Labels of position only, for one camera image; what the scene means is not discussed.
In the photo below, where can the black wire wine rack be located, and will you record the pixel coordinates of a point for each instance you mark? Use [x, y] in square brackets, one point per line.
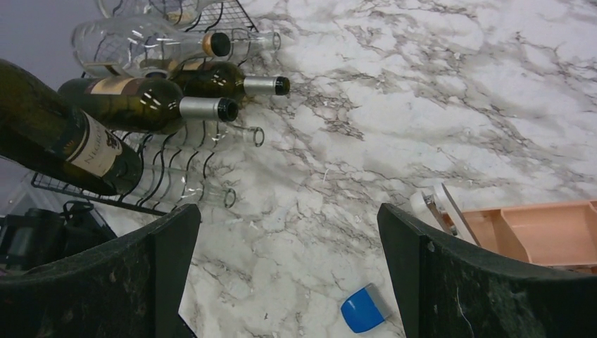
[228, 17]

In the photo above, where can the clear bottle cork stopper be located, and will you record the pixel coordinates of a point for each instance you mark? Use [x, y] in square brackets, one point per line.
[138, 45]
[176, 12]

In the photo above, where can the green bottle silver capsule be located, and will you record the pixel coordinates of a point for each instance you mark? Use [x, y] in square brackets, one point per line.
[215, 79]
[143, 104]

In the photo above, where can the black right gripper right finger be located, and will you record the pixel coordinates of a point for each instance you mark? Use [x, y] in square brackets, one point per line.
[447, 287]

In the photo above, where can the clear glass bottle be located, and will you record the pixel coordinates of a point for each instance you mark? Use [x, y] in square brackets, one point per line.
[163, 189]
[203, 135]

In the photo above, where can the clear bottle cork stopper lower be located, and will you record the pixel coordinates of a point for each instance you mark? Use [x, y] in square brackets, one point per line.
[138, 45]

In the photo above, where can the green bottle black capsule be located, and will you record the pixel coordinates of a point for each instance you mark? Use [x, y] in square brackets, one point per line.
[45, 133]

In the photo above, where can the peach plastic stacked organizer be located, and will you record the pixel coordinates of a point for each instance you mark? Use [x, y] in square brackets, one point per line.
[557, 235]

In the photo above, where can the clear bottle cork stopper upper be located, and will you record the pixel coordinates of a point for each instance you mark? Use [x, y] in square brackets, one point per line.
[176, 12]

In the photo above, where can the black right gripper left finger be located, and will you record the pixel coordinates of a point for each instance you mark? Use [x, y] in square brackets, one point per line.
[130, 286]

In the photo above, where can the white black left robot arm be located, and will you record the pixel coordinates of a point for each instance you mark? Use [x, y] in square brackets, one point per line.
[42, 236]

